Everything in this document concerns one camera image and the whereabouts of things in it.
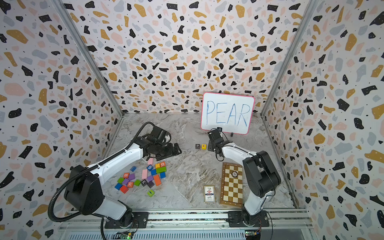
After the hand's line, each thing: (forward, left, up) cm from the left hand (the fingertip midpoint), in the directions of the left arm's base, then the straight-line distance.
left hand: (177, 153), depth 84 cm
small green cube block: (-12, +24, -13) cm, 29 cm away
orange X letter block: (-2, +14, -12) cm, 18 cm away
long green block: (-4, +11, -13) cm, 17 cm away
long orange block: (-10, +13, -13) cm, 21 cm away
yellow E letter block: (+11, -15, -12) cm, 22 cm away
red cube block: (-16, +29, -11) cm, 35 cm away
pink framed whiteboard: (+30, -36, +1) cm, 47 cm away
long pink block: (-7, +20, -12) cm, 25 cm away
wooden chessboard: (-15, -30, -11) cm, 35 cm away
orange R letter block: (-13, +27, -12) cm, 32 cm away
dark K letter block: (-12, +20, -12) cm, 26 cm away
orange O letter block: (-1, +11, -12) cm, 16 cm away
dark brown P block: (+12, -11, -12) cm, 20 cm away
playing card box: (-19, -17, -12) cm, 28 cm away
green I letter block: (-18, +14, -12) cm, 26 cm away
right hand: (+10, -22, -7) cm, 25 cm away
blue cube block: (-7, +10, -14) cm, 18 cm away
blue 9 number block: (-3, +18, -12) cm, 22 cm away
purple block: (-9, +17, -13) cm, 23 cm away
